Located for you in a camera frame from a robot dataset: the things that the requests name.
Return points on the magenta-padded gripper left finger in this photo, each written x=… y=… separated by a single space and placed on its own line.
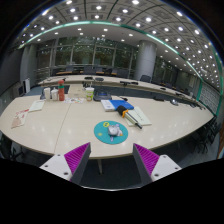
x=71 y=163

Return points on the pale green notebook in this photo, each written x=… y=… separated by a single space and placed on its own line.
x=141 y=116

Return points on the colourful printed leaflet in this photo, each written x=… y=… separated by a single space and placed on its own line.
x=73 y=100

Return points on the beige cardboard box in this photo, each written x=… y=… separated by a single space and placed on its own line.
x=76 y=91

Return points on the long curved conference table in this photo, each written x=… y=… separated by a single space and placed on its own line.
x=75 y=78

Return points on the ceiling lights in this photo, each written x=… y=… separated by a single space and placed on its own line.
x=96 y=16

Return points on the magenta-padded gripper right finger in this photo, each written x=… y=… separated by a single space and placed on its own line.
x=151 y=163

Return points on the white lidded jar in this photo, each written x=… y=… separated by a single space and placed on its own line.
x=54 y=95

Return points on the pale white booklet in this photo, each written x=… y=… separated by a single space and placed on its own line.
x=36 y=105

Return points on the dark conference console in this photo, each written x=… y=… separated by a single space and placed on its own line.
x=101 y=96

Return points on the silver grey computer mouse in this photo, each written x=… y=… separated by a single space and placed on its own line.
x=113 y=130

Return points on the red bottle with green band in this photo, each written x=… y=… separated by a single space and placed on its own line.
x=61 y=92

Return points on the blue and white book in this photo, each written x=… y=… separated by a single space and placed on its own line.
x=121 y=104

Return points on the dark office chairs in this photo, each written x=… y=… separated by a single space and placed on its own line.
x=88 y=70

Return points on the round teal cartoon mouse pad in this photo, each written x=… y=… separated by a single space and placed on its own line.
x=101 y=133

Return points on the white standing appliance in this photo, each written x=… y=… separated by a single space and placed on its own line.
x=26 y=85

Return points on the white paper cup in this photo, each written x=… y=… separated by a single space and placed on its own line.
x=47 y=94

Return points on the green printed paper cup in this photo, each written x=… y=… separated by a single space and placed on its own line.
x=89 y=94

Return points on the red printed paper leaflet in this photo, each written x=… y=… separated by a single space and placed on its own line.
x=20 y=118

